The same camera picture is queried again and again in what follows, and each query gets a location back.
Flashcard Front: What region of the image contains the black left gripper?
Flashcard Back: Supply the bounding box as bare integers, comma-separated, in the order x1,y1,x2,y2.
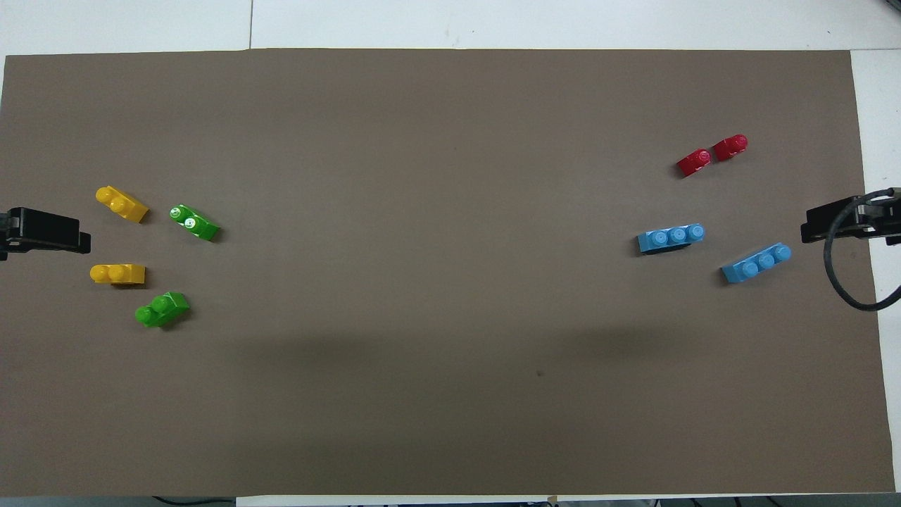
8,208,92,254

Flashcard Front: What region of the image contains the green two-stud toy brick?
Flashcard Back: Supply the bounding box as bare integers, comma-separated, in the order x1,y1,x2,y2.
134,291,190,329
169,204,221,242

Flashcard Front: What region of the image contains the blue three-stud toy brick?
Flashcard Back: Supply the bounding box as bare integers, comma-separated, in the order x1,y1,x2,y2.
722,242,792,284
637,223,706,255

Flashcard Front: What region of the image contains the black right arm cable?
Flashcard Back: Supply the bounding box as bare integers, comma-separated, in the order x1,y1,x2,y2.
822,187,901,312

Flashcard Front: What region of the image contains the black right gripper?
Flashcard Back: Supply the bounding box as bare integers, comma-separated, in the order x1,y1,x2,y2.
800,196,878,244

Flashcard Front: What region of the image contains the yellow two-stud toy brick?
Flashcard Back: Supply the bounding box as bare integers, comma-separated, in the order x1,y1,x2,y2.
95,185,150,224
89,263,146,286

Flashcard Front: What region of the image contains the black floor cable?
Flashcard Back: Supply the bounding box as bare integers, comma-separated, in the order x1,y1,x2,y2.
151,496,237,507

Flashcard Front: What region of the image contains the red one-stud toy brick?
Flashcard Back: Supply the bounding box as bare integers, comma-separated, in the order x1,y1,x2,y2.
676,149,712,178
712,134,749,163

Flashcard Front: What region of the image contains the brown paper table mat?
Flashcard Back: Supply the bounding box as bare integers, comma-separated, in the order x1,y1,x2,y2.
0,48,896,497

